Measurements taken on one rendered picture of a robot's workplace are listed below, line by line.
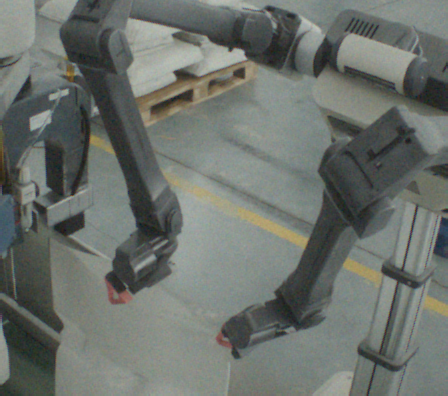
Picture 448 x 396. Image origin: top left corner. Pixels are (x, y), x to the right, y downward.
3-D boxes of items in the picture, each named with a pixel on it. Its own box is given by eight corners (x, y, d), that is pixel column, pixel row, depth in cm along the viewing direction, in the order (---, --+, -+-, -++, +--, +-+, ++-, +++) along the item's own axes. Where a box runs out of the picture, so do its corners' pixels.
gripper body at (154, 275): (111, 271, 151) (124, 251, 145) (147, 249, 158) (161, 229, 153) (132, 297, 149) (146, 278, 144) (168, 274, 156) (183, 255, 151)
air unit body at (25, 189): (41, 229, 165) (38, 164, 158) (24, 238, 162) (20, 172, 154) (28, 221, 167) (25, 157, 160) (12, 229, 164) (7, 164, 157)
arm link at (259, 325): (331, 313, 127) (306, 270, 131) (282, 330, 120) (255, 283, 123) (292, 348, 135) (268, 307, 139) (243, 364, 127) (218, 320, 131)
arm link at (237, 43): (277, 19, 152) (254, 14, 155) (251, 2, 143) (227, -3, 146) (262, 63, 152) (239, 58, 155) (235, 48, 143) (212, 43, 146)
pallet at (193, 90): (256, 77, 531) (258, 57, 524) (134, 133, 446) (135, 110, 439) (165, 46, 573) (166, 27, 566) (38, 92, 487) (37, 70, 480)
